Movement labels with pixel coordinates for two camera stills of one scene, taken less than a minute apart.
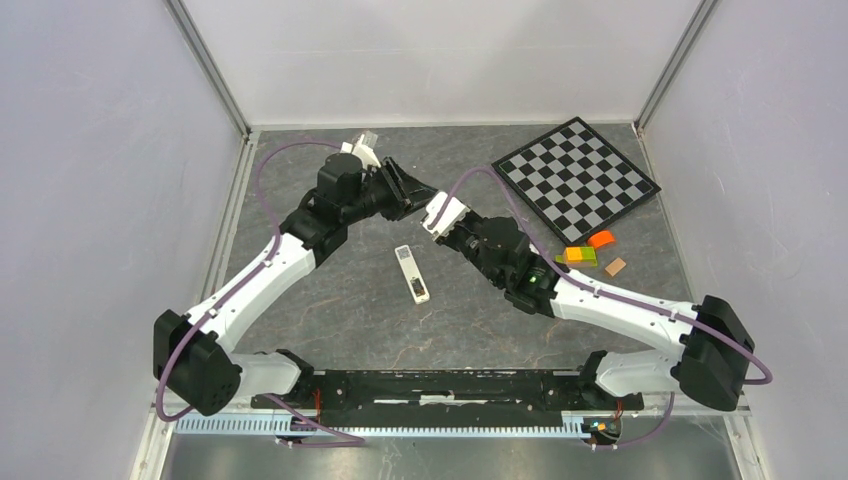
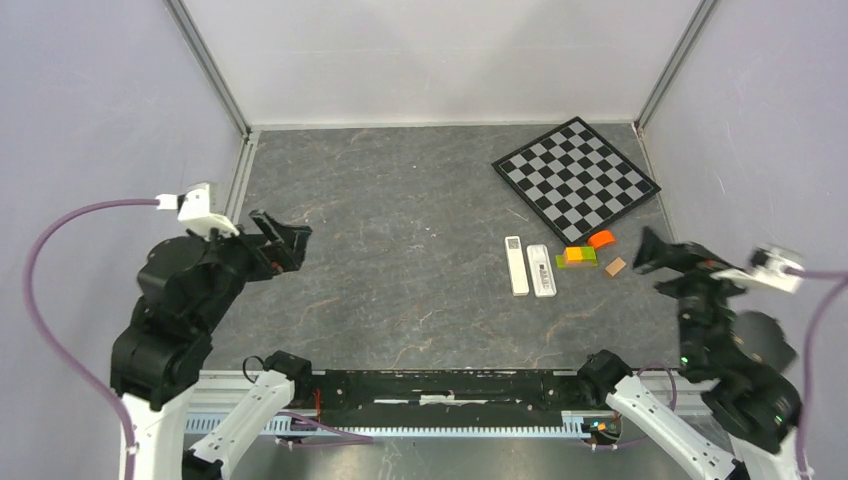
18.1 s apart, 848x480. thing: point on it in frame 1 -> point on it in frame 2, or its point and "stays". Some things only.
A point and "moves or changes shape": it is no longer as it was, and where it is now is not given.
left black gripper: x=407 y=194 -> x=286 y=248
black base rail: x=442 y=398 stays
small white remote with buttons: x=412 y=274 moves or changes shape
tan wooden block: x=615 y=266 stays
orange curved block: x=601 y=237 stays
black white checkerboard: x=574 y=180 stays
